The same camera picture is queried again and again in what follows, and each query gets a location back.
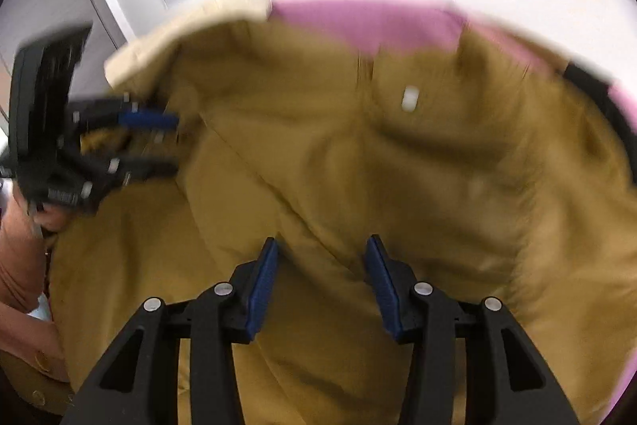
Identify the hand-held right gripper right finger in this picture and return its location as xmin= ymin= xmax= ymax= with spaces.
xmin=365 ymin=234 xmax=580 ymax=425

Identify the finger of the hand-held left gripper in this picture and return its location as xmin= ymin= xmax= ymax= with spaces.
xmin=62 ymin=133 xmax=181 ymax=199
xmin=70 ymin=94 xmax=181 ymax=134

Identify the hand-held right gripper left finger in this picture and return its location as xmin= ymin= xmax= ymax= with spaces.
xmin=62 ymin=237 xmax=279 ymax=425

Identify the olive brown jacket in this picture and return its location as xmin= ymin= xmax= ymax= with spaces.
xmin=47 ymin=19 xmax=637 ymax=425

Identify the person's left forearm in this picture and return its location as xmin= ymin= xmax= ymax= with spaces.
xmin=0 ymin=300 xmax=70 ymax=382

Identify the person's left hand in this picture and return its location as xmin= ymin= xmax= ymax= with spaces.
xmin=0 ymin=186 xmax=68 ymax=306

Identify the cream cloth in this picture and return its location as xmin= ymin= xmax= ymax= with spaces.
xmin=104 ymin=0 xmax=274 ymax=90

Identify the pink flower print blanket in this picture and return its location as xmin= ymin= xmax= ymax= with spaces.
xmin=271 ymin=0 xmax=637 ymax=413

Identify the black garment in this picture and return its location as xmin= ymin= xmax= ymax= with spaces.
xmin=562 ymin=63 xmax=637 ymax=184

